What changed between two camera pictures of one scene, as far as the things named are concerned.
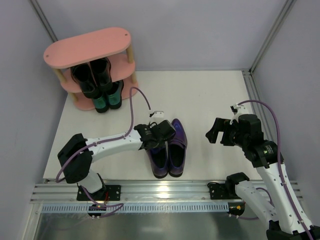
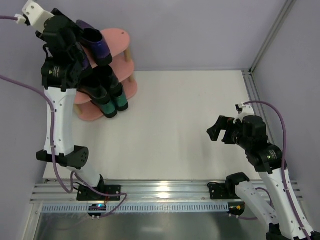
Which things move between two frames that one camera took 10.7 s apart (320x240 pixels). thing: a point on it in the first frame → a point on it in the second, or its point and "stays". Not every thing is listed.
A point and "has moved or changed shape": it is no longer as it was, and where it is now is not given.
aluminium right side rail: (259, 105) stays
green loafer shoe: (114, 96) has moved or changed shape
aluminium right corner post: (285, 12) stays
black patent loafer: (82, 74) has moved or changed shape
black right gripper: (223, 135) stays
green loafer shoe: (101, 104) has moved or changed shape
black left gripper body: (164, 128) → (78, 53)
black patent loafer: (101, 69) → (105, 74)
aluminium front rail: (157, 192) stays
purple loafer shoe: (177, 146) → (94, 39)
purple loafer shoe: (158, 161) → (85, 63)
